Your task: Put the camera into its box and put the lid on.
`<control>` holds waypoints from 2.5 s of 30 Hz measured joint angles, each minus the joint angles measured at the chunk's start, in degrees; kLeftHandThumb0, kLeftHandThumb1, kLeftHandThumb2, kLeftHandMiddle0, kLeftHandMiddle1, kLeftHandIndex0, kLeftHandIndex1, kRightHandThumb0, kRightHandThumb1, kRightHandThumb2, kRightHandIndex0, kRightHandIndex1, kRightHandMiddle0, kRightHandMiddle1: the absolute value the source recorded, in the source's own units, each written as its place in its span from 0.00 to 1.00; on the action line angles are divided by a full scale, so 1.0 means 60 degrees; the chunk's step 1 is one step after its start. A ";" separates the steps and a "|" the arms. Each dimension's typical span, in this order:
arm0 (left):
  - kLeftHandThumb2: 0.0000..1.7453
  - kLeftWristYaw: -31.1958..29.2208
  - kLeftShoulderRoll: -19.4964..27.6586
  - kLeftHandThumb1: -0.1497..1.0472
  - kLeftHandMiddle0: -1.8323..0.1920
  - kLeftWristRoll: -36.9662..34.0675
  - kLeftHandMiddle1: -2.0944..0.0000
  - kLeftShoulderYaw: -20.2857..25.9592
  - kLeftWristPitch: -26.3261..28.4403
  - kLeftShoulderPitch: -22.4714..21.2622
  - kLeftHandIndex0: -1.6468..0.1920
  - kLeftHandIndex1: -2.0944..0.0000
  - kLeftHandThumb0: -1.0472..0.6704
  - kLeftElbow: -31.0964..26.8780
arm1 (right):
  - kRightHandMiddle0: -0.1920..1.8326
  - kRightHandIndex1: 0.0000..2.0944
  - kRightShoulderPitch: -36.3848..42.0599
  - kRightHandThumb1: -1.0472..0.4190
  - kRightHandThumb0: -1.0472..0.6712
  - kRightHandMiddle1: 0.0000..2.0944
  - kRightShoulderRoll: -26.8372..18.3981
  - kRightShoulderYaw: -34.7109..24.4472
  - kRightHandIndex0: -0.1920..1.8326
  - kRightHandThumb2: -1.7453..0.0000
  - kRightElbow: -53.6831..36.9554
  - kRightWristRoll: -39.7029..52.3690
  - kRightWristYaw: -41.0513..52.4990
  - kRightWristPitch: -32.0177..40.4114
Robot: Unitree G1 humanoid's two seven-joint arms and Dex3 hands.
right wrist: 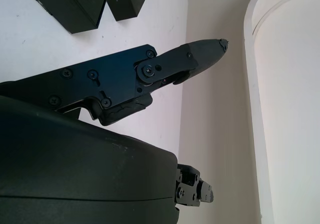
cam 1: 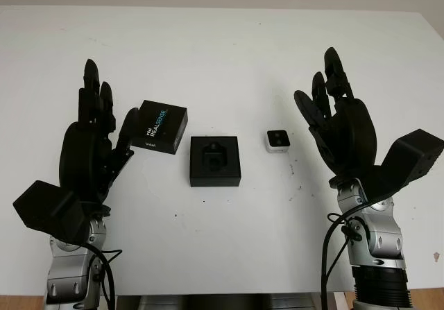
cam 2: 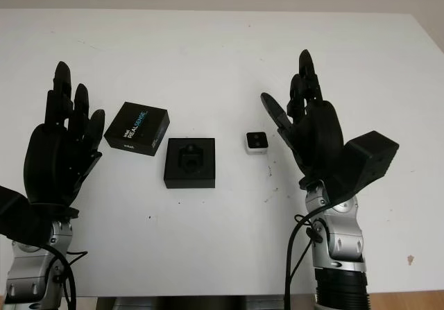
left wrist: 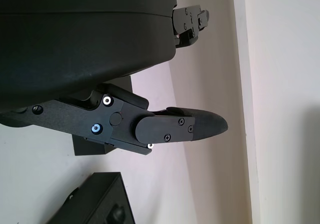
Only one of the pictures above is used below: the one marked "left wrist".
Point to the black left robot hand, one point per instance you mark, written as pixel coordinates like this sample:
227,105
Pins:
75,46

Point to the black RealSense box lid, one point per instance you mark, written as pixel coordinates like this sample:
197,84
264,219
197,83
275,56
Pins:
87,148

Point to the black camera box base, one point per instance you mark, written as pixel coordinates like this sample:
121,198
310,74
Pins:
100,196

